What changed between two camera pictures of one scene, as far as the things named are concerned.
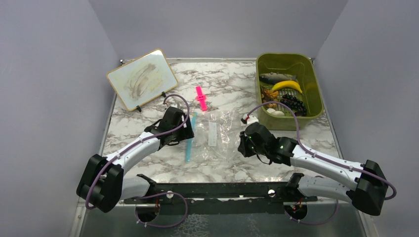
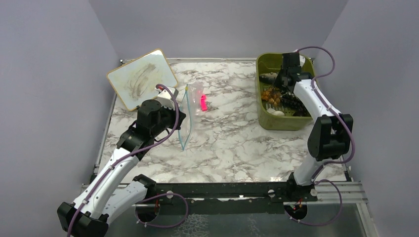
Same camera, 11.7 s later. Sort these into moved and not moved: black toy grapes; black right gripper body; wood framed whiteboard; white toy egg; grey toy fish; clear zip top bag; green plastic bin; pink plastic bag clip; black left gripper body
Moved: black right gripper body; clear zip top bag; black left gripper body
Not moved: pink plastic bag clip; black toy grapes; green plastic bin; wood framed whiteboard; white toy egg; grey toy fish
